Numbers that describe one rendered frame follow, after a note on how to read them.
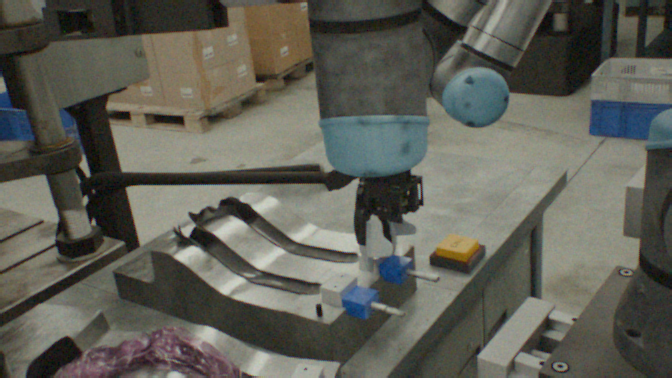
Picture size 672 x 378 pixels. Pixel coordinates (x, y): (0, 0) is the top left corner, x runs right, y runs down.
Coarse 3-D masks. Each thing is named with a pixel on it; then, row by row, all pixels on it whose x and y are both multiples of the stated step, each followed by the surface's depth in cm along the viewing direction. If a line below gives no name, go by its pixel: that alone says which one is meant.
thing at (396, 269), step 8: (360, 256) 113; (384, 256) 113; (392, 256) 114; (400, 256) 114; (360, 264) 114; (376, 264) 112; (384, 264) 112; (392, 264) 112; (400, 264) 111; (408, 264) 112; (368, 272) 113; (376, 272) 112; (384, 272) 112; (392, 272) 111; (400, 272) 110; (408, 272) 111; (416, 272) 110; (424, 272) 110; (384, 280) 112; (392, 280) 111; (400, 280) 110; (432, 280) 109
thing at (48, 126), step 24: (0, 0) 131; (24, 0) 133; (24, 72) 137; (24, 96) 139; (48, 96) 140; (48, 120) 141; (48, 144) 143; (72, 192) 148; (72, 216) 150; (72, 240) 151; (96, 240) 153
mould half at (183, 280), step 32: (192, 224) 144; (224, 224) 126; (288, 224) 130; (160, 256) 119; (192, 256) 117; (256, 256) 121; (288, 256) 122; (128, 288) 129; (160, 288) 123; (192, 288) 117; (224, 288) 114; (256, 288) 113; (384, 288) 113; (416, 288) 123; (192, 320) 121; (224, 320) 115; (256, 320) 110; (288, 320) 106; (320, 320) 102; (352, 320) 106; (384, 320) 115; (288, 352) 109; (320, 352) 104; (352, 352) 107
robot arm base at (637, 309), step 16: (640, 256) 63; (640, 272) 63; (656, 272) 60; (640, 288) 63; (656, 288) 61; (624, 304) 65; (640, 304) 63; (656, 304) 61; (624, 320) 65; (640, 320) 64; (656, 320) 61; (624, 336) 64; (640, 336) 64; (656, 336) 61; (624, 352) 64; (640, 352) 62; (656, 352) 61; (640, 368) 63; (656, 368) 61
